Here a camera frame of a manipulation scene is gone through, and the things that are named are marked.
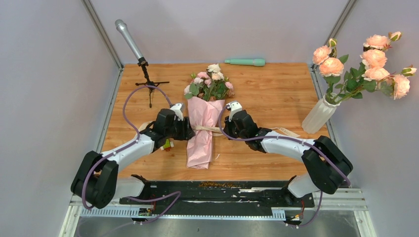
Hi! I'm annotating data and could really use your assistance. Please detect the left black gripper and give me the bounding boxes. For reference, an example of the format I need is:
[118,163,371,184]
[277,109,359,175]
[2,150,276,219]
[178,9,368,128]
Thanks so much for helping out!
[165,117,196,141]

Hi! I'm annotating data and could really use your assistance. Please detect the cream printed ribbon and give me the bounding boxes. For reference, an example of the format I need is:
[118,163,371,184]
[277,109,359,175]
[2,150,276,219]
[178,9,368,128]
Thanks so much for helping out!
[138,121,300,138]

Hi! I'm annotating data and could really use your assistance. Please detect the pink flower bouquet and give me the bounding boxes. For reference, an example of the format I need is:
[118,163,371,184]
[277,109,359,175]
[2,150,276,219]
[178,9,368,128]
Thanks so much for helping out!
[184,64,235,169]

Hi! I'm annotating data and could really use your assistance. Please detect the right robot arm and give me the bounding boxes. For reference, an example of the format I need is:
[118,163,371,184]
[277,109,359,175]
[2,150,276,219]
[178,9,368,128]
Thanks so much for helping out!
[223,110,353,206]

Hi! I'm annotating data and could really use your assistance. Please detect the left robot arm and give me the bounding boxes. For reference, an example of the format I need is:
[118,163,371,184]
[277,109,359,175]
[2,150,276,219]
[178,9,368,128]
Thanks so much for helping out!
[70,108,195,209]

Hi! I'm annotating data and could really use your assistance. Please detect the toy brick car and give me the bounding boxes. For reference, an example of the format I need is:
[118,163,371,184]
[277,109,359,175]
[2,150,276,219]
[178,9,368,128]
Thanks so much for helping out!
[160,139,174,151]

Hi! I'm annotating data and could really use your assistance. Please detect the silver microphone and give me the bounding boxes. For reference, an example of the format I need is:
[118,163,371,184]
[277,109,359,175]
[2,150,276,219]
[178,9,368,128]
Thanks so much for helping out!
[115,19,146,65]

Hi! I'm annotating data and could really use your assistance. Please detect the peach artificial roses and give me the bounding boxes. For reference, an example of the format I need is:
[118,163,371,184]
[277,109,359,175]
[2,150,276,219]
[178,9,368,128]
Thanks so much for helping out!
[312,32,417,105]

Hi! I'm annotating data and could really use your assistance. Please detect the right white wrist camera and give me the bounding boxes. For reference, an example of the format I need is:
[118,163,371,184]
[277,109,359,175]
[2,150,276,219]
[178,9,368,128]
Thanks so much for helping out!
[226,101,243,122]

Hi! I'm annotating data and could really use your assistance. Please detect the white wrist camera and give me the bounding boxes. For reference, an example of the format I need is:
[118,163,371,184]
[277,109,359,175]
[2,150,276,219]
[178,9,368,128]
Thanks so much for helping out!
[170,103,185,121]
[226,101,243,122]

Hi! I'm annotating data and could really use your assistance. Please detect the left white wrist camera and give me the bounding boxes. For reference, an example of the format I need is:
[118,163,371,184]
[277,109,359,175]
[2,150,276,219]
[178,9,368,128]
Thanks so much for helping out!
[170,103,185,121]

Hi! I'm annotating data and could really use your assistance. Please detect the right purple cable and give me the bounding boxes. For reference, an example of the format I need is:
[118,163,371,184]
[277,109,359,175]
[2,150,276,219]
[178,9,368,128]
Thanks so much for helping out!
[217,104,351,229]

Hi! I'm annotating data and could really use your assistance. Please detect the purple cable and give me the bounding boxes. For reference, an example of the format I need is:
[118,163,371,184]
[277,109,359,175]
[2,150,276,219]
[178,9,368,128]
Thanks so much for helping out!
[217,104,351,229]
[81,85,182,226]

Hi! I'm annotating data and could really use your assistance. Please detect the teal cylindrical handle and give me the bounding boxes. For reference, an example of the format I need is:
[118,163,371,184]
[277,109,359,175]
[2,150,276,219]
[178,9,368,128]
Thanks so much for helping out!
[224,58,265,67]

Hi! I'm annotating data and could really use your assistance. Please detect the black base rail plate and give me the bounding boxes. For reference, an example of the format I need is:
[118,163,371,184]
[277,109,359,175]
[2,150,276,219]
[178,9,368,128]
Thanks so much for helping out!
[137,181,314,215]

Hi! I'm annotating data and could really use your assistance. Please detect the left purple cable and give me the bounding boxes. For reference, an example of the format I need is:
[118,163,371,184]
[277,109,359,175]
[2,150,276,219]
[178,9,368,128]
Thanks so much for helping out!
[81,85,182,226]

